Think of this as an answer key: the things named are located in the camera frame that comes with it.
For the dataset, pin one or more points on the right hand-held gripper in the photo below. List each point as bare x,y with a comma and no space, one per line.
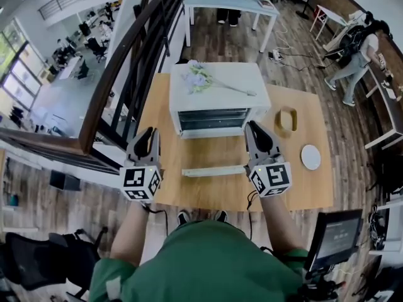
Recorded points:
272,176

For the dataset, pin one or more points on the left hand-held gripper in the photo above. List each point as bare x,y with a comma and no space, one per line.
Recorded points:
138,176

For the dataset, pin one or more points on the glass toaster oven door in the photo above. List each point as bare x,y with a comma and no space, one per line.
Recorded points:
214,119

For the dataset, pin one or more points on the white toaster oven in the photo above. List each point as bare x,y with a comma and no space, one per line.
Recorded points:
217,83

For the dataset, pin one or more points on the person's left forearm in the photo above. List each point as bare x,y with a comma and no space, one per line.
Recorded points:
129,234

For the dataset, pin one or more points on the person's right forearm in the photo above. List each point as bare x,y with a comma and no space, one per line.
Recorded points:
278,222

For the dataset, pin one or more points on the white round plate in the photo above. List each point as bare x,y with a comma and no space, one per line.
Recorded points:
311,157

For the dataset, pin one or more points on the white metal tray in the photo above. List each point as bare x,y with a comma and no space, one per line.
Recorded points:
214,170

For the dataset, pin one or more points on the dark wooden stair railing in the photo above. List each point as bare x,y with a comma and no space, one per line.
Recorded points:
104,87

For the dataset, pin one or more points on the person's left black shoe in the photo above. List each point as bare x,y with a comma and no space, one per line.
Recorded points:
182,217

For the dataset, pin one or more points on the person's black shoe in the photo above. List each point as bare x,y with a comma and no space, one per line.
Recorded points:
221,215
182,217

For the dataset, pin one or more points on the person's right black shoe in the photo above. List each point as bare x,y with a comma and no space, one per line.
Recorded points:
221,215

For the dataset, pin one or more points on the black floor box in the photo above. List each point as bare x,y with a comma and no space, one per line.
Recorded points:
64,181

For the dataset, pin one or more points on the pale artificial flower bunch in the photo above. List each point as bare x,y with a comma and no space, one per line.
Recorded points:
200,79

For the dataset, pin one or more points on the white power strip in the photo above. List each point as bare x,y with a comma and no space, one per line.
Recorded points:
275,54

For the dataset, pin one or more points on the black monitor screen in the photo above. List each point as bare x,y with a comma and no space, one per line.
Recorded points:
338,238

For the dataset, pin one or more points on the person's green shirt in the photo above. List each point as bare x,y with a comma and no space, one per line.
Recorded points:
204,263

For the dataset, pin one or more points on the brown book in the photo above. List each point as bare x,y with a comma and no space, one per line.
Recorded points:
266,4

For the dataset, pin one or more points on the teal bottle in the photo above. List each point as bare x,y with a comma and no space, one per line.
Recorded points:
13,200

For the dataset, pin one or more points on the black floor stand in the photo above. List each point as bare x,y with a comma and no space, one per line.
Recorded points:
307,8

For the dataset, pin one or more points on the white rectangular table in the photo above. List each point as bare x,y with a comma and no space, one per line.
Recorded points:
226,0

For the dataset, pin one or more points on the black office chair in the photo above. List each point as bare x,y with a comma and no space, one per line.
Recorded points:
41,260

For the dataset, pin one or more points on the white shelf unit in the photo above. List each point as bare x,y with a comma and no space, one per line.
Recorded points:
393,228

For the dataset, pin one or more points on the black camera stand rig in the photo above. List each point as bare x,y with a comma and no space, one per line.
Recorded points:
321,286

